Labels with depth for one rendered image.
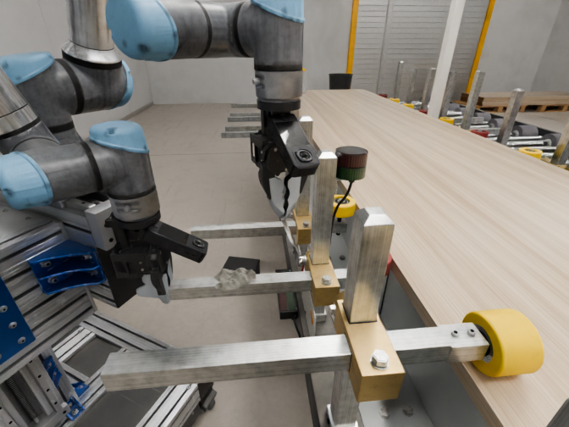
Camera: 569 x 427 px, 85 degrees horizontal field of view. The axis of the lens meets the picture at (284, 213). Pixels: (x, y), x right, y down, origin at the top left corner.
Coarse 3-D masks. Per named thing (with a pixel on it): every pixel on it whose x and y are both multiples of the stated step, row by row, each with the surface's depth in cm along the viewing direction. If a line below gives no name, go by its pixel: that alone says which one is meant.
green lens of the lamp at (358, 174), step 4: (340, 168) 56; (344, 168) 56; (364, 168) 56; (336, 172) 58; (340, 172) 57; (344, 172) 56; (348, 172) 56; (352, 172) 56; (356, 172) 56; (360, 172) 56; (364, 172) 57; (336, 176) 58; (340, 176) 57; (344, 176) 57; (348, 176) 56; (352, 176) 56; (356, 176) 56; (360, 176) 57; (364, 176) 58
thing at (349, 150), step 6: (342, 150) 57; (348, 150) 57; (354, 150) 57; (360, 150) 57; (366, 150) 57; (348, 168) 56; (354, 168) 56; (360, 168) 56; (336, 180) 58; (348, 180) 60; (354, 180) 59; (336, 186) 59; (348, 192) 61; (342, 198) 62; (336, 210) 63; (330, 240) 66
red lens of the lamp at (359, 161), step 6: (336, 150) 57; (336, 156) 56; (342, 156) 55; (348, 156) 55; (354, 156) 54; (360, 156) 55; (366, 156) 55; (342, 162) 56; (348, 162) 55; (354, 162) 55; (360, 162) 55; (366, 162) 56
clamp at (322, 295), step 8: (312, 264) 66; (320, 264) 66; (328, 264) 66; (312, 272) 64; (320, 272) 64; (328, 272) 64; (312, 280) 63; (320, 280) 62; (336, 280) 62; (312, 288) 63; (320, 288) 60; (328, 288) 60; (336, 288) 61; (312, 296) 63; (320, 296) 61; (328, 296) 61; (320, 304) 62; (328, 304) 63
